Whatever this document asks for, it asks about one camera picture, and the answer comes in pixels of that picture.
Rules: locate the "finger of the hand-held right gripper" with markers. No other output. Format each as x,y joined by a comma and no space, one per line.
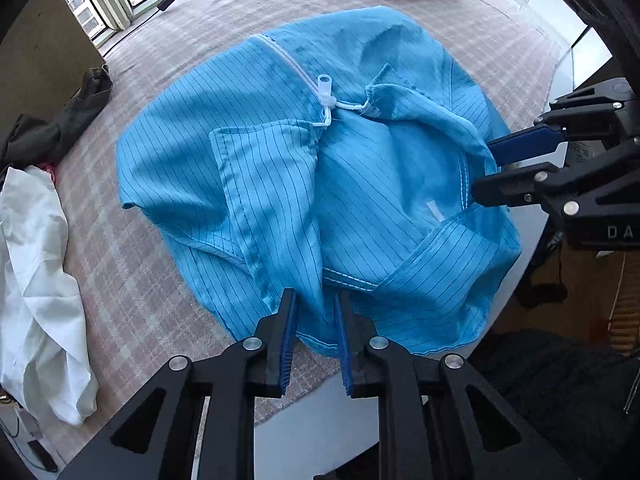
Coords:
510,187
525,142

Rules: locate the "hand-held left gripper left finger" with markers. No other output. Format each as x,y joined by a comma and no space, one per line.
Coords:
287,355

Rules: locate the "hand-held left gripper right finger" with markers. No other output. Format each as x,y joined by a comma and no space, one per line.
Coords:
345,355

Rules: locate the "blue striped work coat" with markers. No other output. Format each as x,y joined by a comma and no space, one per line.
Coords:
350,185

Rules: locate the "wooden slatted rack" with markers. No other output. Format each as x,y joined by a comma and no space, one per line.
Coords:
625,320

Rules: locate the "pink plaid blanket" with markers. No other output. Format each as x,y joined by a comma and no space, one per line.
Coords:
150,310

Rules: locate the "black zipped jacket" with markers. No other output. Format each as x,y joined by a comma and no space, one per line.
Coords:
560,390

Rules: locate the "black power adapter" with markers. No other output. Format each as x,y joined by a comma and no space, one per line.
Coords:
42,455

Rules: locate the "pink garment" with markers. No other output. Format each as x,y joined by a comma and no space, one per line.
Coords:
47,170

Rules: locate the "grey garment with white patches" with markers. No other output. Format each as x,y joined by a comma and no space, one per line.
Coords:
75,115

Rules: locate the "light wooden board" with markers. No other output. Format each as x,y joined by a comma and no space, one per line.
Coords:
40,50

